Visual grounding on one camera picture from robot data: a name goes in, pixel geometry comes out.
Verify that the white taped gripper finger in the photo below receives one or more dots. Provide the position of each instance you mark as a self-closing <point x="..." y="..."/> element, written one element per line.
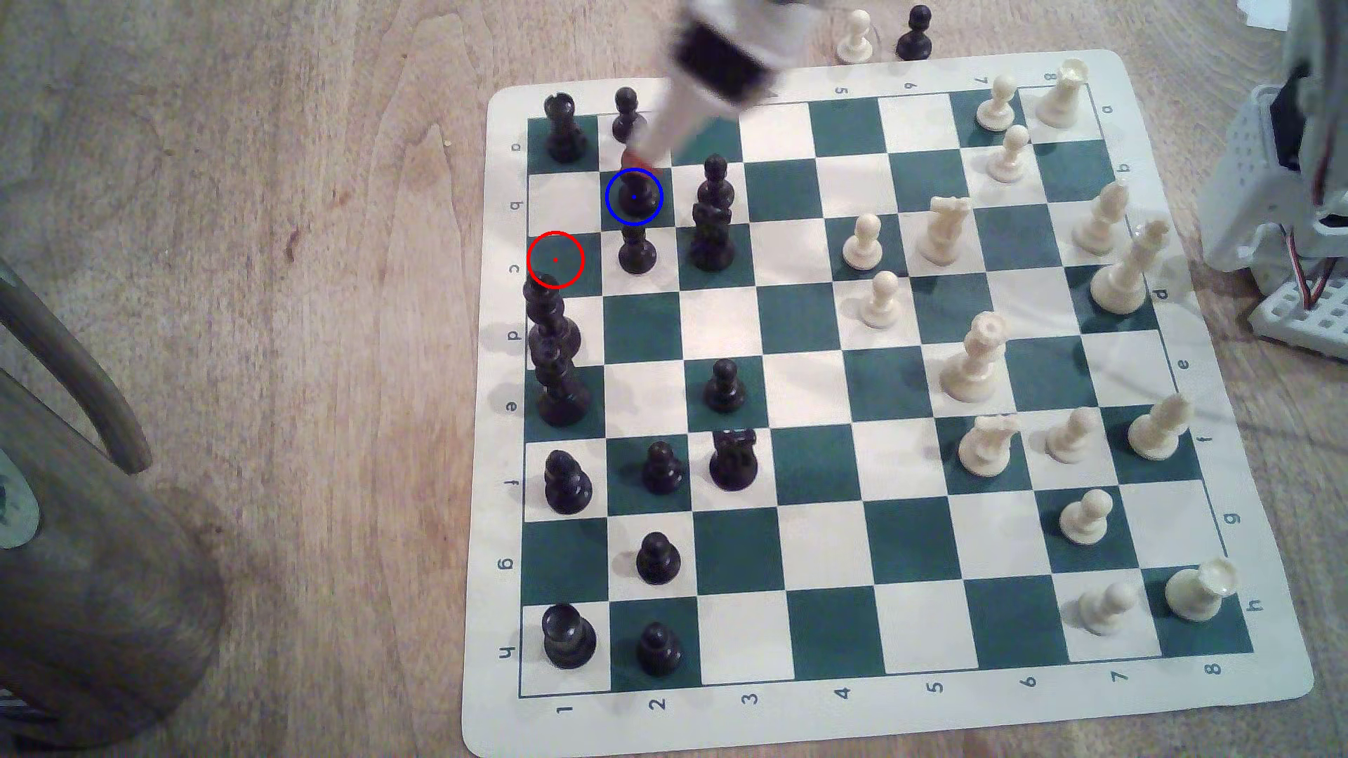
<point x="669" y="132"/>

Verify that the black chess bishop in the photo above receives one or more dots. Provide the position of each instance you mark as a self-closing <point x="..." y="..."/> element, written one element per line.
<point x="636" y="200"/>
<point x="568" y="486"/>

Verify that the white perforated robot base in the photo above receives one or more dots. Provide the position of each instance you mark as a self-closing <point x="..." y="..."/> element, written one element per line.
<point x="1243" y="200"/>

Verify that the black chess pawn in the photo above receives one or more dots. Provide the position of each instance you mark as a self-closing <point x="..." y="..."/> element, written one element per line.
<point x="725" y="390"/>
<point x="662" y="472"/>
<point x="716" y="184"/>
<point x="637" y="253"/>
<point x="659" y="653"/>
<point x="628" y="118"/>
<point x="658" y="561"/>
<point x="914" y="37"/>

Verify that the black chess rook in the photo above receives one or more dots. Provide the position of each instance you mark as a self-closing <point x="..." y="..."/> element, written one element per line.
<point x="569" y="638"/>
<point x="564" y="132"/>

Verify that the white chess pawn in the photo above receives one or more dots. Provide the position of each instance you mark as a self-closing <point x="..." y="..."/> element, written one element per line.
<point x="996" y="105"/>
<point x="1010" y="158"/>
<point x="864" y="245"/>
<point x="1108" y="611"/>
<point x="1071" y="438"/>
<point x="856" y="40"/>
<point x="1086" y="520"/>
<point x="880" y="303"/>

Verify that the black chess knight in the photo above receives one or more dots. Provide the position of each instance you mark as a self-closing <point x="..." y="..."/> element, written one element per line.
<point x="733" y="463"/>
<point x="712" y="242"/>

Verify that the black chess queen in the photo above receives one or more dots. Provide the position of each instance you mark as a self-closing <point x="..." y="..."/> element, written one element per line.
<point x="550" y="326"/>

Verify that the white chess knight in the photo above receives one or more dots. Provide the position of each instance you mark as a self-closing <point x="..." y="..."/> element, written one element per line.
<point x="945" y="232"/>
<point x="987" y="447"/>

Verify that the black chess king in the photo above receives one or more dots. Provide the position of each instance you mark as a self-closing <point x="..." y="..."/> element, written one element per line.
<point x="561" y="395"/>

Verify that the green white chess mat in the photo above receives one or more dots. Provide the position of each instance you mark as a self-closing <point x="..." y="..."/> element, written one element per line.
<point x="806" y="390"/>

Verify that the white chess rook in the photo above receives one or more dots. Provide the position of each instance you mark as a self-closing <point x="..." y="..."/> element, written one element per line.
<point x="1198" y="593"/>
<point x="1061" y="100"/>

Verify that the white chess bishop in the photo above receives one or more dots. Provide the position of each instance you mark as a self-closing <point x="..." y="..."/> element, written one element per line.
<point x="1156" y="432"/>
<point x="1102" y="221"/>

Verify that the white queen d8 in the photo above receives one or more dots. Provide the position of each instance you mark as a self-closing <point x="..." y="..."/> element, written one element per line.
<point x="1123" y="276"/>

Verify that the white paper scrap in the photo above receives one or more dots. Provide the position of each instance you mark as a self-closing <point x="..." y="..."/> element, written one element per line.
<point x="1264" y="13"/>

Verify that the white breadboard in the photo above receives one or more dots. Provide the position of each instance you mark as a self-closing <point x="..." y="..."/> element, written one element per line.
<point x="1301" y="321"/>

